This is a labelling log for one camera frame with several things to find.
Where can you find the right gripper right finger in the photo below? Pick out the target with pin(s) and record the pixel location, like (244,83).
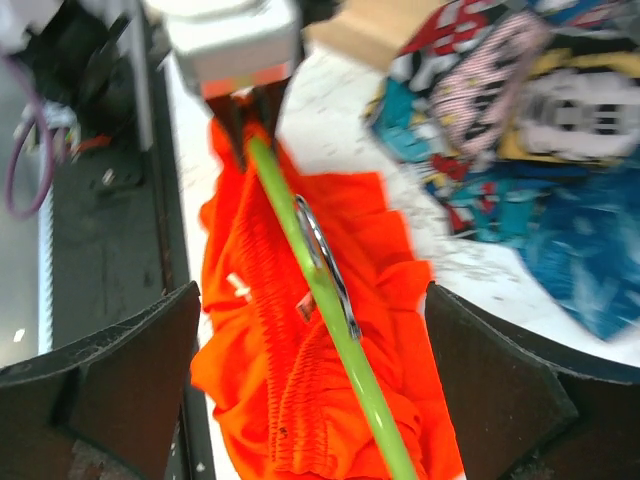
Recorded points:
(526,407)

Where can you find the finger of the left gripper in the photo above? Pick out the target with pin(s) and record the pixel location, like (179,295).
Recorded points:
(269,99)
(227,110)

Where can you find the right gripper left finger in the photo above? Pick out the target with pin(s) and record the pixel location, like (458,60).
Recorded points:
(105,406)

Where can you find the green clothes hanger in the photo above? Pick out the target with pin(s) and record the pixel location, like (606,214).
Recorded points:
(318,266)

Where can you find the orange mesh shorts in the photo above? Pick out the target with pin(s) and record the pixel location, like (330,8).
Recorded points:
(283,401)

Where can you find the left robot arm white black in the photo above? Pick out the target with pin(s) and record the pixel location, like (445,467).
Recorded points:
(74,58)

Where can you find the blue leaf print shorts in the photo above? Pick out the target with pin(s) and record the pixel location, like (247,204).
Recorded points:
(584,250)

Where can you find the comic print shorts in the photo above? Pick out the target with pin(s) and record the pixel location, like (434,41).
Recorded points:
(493,103)

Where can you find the wooden clothes rack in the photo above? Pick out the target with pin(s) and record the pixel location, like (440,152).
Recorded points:
(373,31)

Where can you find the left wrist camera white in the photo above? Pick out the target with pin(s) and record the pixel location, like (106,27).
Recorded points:
(223,47)

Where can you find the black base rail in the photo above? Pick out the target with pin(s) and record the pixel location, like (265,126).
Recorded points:
(119,248)

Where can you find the white slotted cable duct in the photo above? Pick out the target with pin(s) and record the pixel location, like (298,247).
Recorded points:
(45,275)

